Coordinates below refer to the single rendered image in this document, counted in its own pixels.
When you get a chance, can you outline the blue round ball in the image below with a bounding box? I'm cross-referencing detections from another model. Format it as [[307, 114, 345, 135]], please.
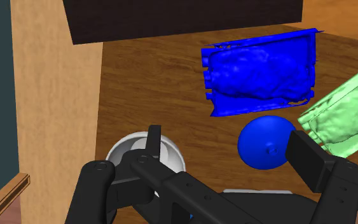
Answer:
[[237, 115, 297, 171]]

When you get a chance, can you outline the green crinkled bag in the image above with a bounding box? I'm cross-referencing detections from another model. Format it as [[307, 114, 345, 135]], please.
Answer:
[[297, 59, 358, 159]]

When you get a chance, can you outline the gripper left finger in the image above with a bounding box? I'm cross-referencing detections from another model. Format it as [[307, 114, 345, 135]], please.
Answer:
[[65, 125, 260, 224]]

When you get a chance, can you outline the blue crinkled bag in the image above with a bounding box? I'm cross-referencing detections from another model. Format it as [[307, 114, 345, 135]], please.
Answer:
[[200, 28, 325, 118]]

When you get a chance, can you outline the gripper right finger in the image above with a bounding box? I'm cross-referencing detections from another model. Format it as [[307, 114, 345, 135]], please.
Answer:
[[285, 130, 358, 224]]

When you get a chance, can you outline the brown wooden table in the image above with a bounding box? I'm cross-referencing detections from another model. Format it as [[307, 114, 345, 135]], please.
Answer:
[[94, 24, 358, 224]]

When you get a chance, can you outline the white bowl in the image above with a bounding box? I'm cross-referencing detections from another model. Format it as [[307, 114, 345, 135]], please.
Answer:
[[105, 131, 186, 199]]

